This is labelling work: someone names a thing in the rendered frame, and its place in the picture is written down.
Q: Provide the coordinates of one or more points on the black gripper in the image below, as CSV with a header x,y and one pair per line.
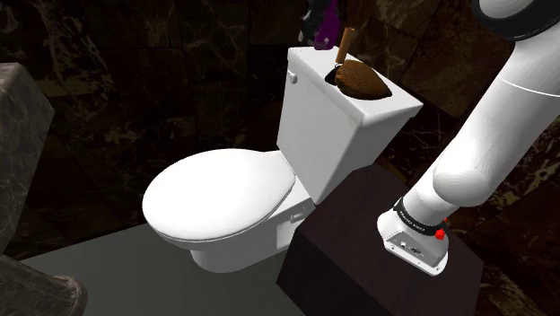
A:
x,y
309,27

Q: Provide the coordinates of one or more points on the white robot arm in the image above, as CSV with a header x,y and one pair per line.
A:
x,y
494,144

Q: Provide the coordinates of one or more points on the purple bottle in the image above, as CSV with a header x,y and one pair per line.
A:
x,y
328,24

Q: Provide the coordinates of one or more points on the brown wooden brush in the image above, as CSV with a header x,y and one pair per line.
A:
x,y
361,81

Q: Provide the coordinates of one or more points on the white toilet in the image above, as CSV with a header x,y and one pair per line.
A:
x,y
218,192

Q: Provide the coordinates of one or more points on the dark robot stand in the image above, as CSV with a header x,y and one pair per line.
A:
x,y
350,245

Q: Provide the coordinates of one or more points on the grey marble fixture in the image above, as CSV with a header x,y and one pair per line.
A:
x,y
19,144

